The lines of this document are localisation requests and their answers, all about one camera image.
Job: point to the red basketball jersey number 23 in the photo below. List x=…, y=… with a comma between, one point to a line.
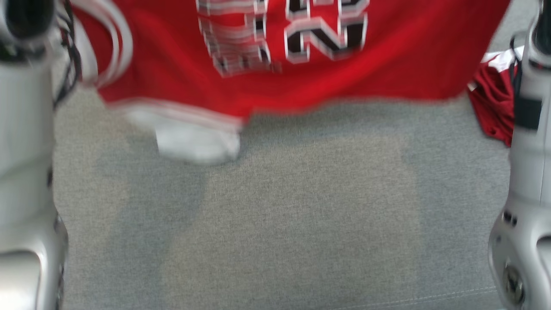
x=387, y=64

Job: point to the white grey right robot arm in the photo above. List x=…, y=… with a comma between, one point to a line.
x=529, y=181

